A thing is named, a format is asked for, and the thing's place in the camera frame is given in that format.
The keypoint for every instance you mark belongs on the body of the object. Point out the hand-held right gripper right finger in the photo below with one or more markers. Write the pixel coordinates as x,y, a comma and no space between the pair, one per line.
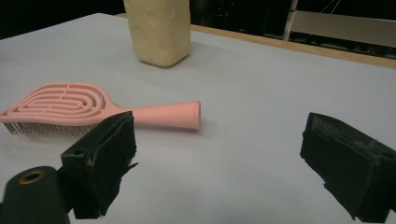
351,168

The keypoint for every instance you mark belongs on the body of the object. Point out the pink hairbrush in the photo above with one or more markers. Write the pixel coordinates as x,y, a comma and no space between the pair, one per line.
168,116

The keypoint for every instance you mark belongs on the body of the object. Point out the cream container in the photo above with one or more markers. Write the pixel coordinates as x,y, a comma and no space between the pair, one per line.
158,31

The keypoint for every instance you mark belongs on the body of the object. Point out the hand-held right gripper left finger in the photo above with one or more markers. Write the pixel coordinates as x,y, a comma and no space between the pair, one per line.
99,161

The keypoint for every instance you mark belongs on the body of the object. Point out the white metal stand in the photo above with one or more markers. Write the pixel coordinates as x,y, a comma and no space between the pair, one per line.
342,28

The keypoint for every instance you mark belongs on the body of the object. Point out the pale blue table mat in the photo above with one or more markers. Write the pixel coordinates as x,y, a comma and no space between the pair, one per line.
249,93

